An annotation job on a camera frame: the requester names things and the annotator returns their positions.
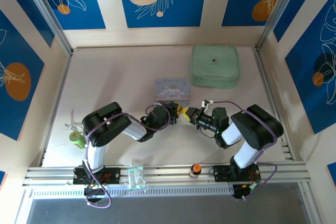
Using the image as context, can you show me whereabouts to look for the large blue poster white leaves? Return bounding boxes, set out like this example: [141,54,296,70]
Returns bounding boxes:
[285,0,336,135]

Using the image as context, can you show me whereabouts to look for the clear plastic bag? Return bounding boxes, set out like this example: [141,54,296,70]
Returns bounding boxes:
[127,166,146,190]

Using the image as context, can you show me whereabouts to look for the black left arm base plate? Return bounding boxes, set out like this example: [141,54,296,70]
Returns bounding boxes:
[72,166,121,185]

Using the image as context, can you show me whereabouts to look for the large blue poster orange oval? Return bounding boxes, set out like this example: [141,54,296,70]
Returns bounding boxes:
[0,8,45,141]

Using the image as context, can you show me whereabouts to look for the slotted grey cable duct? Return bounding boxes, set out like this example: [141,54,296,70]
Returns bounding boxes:
[25,184,234,200]

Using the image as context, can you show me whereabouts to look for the aluminium corner post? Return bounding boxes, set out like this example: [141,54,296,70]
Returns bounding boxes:
[19,0,74,55]
[256,0,301,51]

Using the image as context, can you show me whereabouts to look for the blue poster white flower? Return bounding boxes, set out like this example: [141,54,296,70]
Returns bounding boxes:
[28,0,107,30]

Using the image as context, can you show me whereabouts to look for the aluminium frame rail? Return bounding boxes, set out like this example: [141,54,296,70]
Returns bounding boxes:
[22,161,313,187]

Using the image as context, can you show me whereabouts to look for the green tape roll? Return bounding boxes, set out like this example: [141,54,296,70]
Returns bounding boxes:
[68,131,86,149]

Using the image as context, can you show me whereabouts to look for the orange emergency button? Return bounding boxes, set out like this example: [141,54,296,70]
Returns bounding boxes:
[189,163,202,179]

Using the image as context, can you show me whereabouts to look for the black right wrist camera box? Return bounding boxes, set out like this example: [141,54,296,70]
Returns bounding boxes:
[196,108,210,120]

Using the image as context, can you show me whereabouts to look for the blue cartoon pouch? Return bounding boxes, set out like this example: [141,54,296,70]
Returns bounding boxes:
[153,78,192,106]

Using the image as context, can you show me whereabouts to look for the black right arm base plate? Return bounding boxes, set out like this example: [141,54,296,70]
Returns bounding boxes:
[212,165,262,183]

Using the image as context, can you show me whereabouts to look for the aluminium table edge rail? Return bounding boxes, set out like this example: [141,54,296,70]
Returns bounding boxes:
[253,47,294,162]
[39,50,74,167]

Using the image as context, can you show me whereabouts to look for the blue poster beige circle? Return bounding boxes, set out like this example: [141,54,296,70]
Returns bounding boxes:
[116,0,209,28]

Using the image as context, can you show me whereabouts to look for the mint green zip case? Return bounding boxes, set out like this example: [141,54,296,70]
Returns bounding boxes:
[191,45,241,89]

